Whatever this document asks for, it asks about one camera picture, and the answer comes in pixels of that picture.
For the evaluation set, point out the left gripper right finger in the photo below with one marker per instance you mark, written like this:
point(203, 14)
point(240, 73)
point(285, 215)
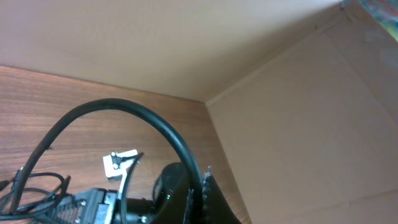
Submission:
point(216, 209)

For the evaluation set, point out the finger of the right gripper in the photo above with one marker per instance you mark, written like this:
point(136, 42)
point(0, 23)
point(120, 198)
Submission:
point(68, 211)

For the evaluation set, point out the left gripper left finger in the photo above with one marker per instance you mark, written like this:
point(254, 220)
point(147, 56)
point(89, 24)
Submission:
point(171, 195)

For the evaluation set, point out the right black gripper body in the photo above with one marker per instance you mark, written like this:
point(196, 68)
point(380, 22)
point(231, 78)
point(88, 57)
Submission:
point(99, 206)

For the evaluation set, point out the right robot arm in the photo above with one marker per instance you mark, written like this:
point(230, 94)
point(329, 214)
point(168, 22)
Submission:
point(138, 211)

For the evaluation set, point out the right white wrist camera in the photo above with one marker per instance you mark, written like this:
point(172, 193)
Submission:
point(116, 165)

